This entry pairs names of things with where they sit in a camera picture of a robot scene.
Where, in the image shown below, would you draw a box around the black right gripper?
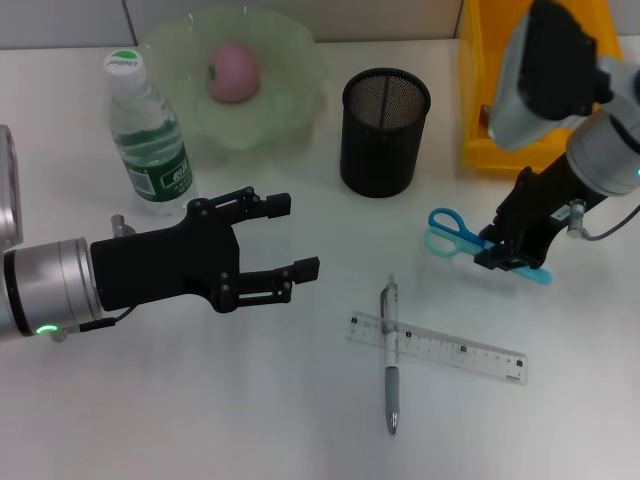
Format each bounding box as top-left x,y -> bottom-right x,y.
473,153 -> 602,272

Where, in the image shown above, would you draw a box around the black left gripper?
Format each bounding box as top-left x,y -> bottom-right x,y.
90,186 -> 322,315

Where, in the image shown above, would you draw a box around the blue scissors with sheath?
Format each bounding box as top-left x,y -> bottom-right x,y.
424,208 -> 555,286

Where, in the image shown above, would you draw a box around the transparent plastic ruler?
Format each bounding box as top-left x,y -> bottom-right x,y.
346,309 -> 529,386

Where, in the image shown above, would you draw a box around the clear bottle green label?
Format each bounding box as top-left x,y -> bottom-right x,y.
103,48 -> 197,217

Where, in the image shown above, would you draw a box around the pink toy peach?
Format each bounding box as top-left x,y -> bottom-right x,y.
205,42 -> 262,104

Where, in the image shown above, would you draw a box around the green glass fruit plate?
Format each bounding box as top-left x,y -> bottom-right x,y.
134,5 -> 331,154

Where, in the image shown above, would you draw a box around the black mesh pen cup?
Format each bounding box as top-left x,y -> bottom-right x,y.
339,68 -> 432,199

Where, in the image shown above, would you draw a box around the white grey ballpoint pen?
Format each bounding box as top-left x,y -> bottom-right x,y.
382,273 -> 402,436

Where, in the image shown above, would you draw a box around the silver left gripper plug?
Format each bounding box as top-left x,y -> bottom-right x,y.
110,214 -> 137,238

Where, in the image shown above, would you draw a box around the yellow plastic storage bin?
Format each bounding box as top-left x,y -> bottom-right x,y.
458,0 -> 624,174

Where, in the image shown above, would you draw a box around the right gripper connector cable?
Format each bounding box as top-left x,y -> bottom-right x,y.
567,198 -> 640,242

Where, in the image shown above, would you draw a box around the gripper connector cable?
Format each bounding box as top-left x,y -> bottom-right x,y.
567,198 -> 640,242
49,305 -> 137,342

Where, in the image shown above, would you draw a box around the left gripper connector cable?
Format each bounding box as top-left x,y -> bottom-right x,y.
49,305 -> 137,342

